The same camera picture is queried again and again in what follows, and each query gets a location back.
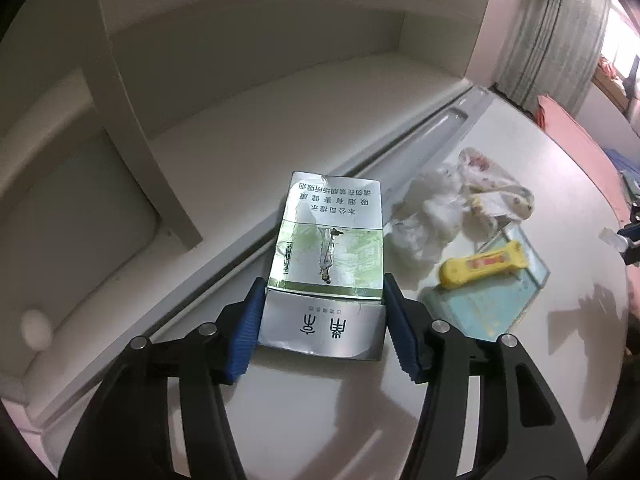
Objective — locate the yellow plastic tool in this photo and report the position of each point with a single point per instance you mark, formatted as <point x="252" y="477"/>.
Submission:
<point x="482" y="265"/>

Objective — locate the grey drawer with white knob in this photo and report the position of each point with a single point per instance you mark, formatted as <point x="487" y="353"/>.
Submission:
<point x="75" y="235"/>

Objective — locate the white desk hutch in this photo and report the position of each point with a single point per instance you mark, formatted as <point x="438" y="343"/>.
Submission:
<point x="250" y="110"/>

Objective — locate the silver and green cigarette box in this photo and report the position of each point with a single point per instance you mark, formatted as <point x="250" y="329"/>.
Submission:
<point x="325" y="240"/>

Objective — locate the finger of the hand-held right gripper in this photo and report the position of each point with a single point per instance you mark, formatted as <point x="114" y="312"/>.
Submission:
<point x="631" y="240"/>

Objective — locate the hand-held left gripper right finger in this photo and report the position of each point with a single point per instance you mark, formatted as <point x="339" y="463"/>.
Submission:
<point x="402" y="330"/>

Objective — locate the grey green curtain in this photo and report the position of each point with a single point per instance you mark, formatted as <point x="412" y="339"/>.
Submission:
<point x="550" y="35"/>

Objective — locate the clear plastic bag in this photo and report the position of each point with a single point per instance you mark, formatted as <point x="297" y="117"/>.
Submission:
<point x="425" y="220"/>

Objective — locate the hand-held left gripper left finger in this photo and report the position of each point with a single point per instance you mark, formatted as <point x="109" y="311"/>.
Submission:
<point x="245" y="335"/>

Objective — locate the pale green flat packet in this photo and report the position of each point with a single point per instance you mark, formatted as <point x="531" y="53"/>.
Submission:
<point x="480" y="310"/>

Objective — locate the pink bed cover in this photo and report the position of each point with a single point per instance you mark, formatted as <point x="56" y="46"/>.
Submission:
<point x="575" y="140"/>

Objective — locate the small clear plastic wrapper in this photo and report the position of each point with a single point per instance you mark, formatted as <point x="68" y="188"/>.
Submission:
<point x="611" y="237"/>

